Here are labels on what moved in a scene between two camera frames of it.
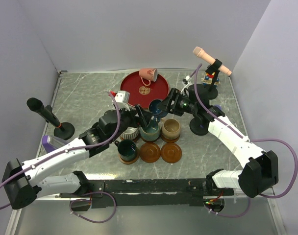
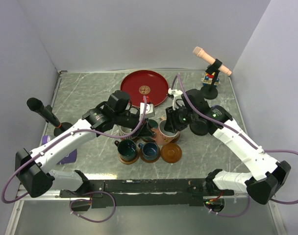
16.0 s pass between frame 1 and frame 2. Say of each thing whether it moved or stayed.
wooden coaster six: stayed
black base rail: stayed
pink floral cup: moved
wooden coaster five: stayed
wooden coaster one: stayed
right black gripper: moved
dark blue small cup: moved
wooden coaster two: stayed
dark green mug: stayed
